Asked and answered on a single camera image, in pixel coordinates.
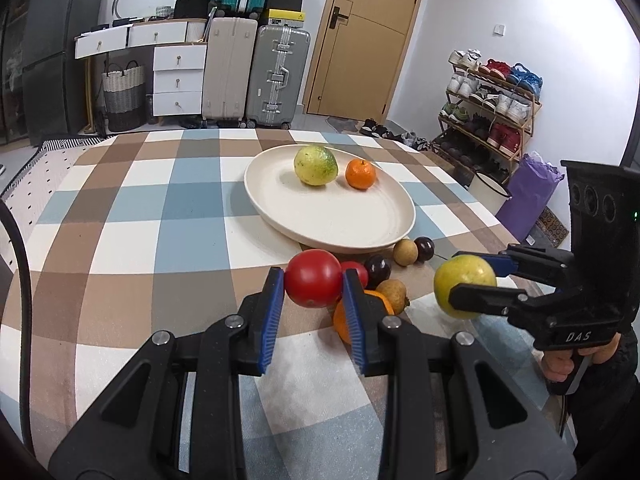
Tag person's right forearm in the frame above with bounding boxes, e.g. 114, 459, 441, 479
570, 330, 640, 468

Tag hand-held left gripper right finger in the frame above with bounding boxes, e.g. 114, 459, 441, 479
341, 268, 576, 480

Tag black cable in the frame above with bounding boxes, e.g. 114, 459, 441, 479
0, 200, 36, 461

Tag orange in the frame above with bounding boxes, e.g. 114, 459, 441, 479
332, 289, 396, 345

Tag dark glass cabinet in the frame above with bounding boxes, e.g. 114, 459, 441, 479
0, 0, 31, 146

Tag purple bag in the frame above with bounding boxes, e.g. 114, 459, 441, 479
496, 152, 566, 241

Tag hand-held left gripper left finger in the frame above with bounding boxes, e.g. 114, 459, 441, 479
47, 266, 286, 480

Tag rows of racked sneakers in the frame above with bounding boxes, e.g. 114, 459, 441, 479
437, 49, 545, 176

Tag wooden door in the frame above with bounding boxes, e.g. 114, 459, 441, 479
302, 0, 432, 117

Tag yellow pole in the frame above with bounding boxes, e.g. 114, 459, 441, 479
84, 57, 96, 136

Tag scattered pile of shoes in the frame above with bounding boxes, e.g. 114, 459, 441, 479
359, 117, 431, 152

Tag white drawer desk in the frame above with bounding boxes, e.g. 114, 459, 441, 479
74, 19, 208, 118

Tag woven laundry basket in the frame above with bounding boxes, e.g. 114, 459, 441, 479
102, 60, 146, 132

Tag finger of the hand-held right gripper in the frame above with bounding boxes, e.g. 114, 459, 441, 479
456, 243, 575, 288
447, 282, 557, 318

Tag person's right hand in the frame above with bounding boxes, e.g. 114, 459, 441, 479
542, 335, 625, 383

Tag black storage box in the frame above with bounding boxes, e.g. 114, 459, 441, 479
173, 0, 218, 18

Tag brown longan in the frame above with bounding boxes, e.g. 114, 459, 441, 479
375, 279, 411, 315
392, 238, 419, 266

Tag beige suitcase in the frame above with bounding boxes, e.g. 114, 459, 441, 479
201, 16, 258, 128

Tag wooden shoe rack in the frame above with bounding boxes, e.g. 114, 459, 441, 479
431, 50, 543, 181

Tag grey floor mat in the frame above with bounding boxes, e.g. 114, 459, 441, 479
326, 116, 368, 135

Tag dark grey refrigerator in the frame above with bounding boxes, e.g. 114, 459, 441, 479
20, 0, 113, 146

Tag silver suitcase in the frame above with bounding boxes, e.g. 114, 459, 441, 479
245, 24, 311, 130

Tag patterned doormat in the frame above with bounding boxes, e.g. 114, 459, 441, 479
520, 206, 571, 251

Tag cream round plate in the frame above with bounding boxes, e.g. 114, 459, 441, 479
243, 144, 417, 253

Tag yellow and black shoe box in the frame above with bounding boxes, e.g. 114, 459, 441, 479
266, 8, 306, 28

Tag tangerine with stem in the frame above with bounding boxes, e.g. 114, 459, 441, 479
345, 158, 377, 191

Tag black and white striped rug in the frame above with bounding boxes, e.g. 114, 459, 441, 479
0, 135, 108, 196

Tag small red tomato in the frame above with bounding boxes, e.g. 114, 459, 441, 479
340, 261, 370, 291

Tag dotted beige mat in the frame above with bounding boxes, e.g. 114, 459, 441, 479
0, 147, 83, 271

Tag white enamel bucket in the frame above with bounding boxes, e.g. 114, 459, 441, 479
467, 171, 513, 216

